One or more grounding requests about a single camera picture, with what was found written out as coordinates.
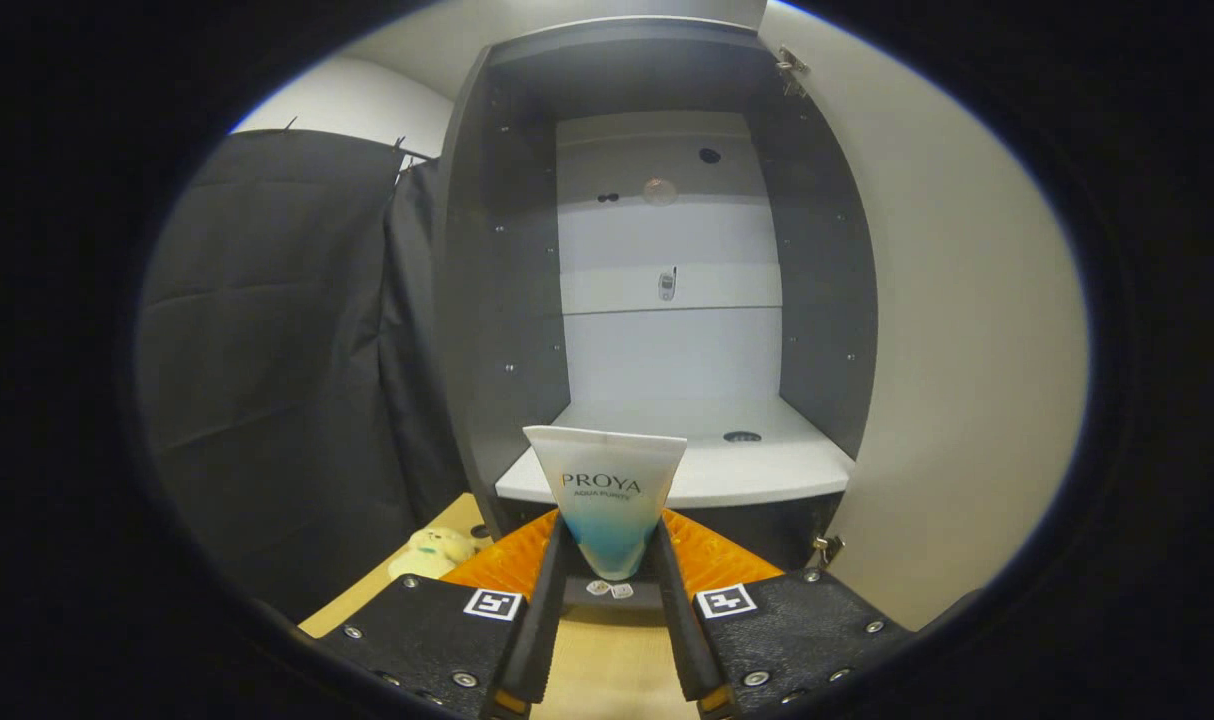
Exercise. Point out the black backdrop cloth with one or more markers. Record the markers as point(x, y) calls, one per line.
point(267, 350)

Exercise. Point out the dark grey cabinet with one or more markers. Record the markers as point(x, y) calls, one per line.
point(497, 300)

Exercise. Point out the yellow plush toy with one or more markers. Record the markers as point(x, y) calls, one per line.
point(432, 552)

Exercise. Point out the white cabinet shelf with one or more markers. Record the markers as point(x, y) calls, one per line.
point(747, 470)

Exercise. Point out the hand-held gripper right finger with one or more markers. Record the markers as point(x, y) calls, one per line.
point(687, 640)

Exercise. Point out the white and blue cosmetic tube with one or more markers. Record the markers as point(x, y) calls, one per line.
point(607, 500)

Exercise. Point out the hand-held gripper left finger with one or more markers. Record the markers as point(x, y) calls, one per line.
point(542, 640)

